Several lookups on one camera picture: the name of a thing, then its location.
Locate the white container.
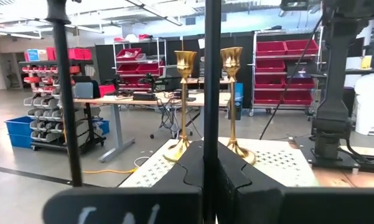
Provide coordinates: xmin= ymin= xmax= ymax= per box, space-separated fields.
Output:
xmin=354 ymin=73 xmax=374 ymax=136

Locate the yellow floor cable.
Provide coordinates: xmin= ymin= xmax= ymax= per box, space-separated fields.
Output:
xmin=82 ymin=167 xmax=138 ymax=175

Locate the flat black box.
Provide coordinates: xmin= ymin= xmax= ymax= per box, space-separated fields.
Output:
xmin=132 ymin=92 xmax=158 ymax=101

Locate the grey case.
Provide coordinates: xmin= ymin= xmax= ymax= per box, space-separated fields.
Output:
xmin=72 ymin=81 xmax=94 ymax=100

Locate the metal wire rack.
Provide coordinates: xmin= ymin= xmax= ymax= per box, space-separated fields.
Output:
xmin=113 ymin=36 xmax=168 ymax=91
xmin=250 ymin=29 xmax=326 ymax=116

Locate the blue box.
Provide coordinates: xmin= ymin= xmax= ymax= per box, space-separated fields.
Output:
xmin=27 ymin=49 xmax=40 ymax=62

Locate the black shelf cart with bins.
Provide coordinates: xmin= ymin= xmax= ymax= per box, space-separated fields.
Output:
xmin=18 ymin=46 xmax=107 ymax=154

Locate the blue panel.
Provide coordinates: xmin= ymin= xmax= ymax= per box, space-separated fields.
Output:
xmin=235 ymin=82 xmax=245 ymax=121

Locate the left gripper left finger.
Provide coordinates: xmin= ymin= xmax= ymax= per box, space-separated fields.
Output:
xmin=42 ymin=139 xmax=205 ymax=224

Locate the black candle stick holder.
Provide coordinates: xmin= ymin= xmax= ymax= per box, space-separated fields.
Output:
xmin=45 ymin=0 xmax=83 ymax=187
xmin=203 ymin=0 xmax=223 ymax=224

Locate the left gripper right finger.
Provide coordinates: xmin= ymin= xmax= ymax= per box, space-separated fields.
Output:
xmin=217 ymin=141 xmax=374 ymax=224

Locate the gold candle stick holder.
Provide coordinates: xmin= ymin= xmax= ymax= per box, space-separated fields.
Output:
xmin=162 ymin=50 xmax=198 ymax=164
xmin=220 ymin=46 xmax=257 ymax=166

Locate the blue storage bin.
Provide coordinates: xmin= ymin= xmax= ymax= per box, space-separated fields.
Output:
xmin=93 ymin=119 xmax=110 ymax=135
xmin=8 ymin=133 xmax=34 ymax=149
xmin=5 ymin=116 xmax=35 ymax=137

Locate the white floor cable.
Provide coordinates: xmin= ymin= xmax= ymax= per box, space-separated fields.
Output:
xmin=133 ymin=156 xmax=151 ymax=168

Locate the yellow sign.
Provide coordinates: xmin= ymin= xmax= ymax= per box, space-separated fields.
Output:
xmin=360 ymin=55 xmax=373 ymax=70

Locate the wooden desk with grey legs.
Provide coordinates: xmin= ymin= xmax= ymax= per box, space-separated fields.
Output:
xmin=73 ymin=91 xmax=231 ymax=163

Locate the long black cable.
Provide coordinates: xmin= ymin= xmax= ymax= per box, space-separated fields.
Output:
xmin=259 ymin=15 xmax=324 ymax=141

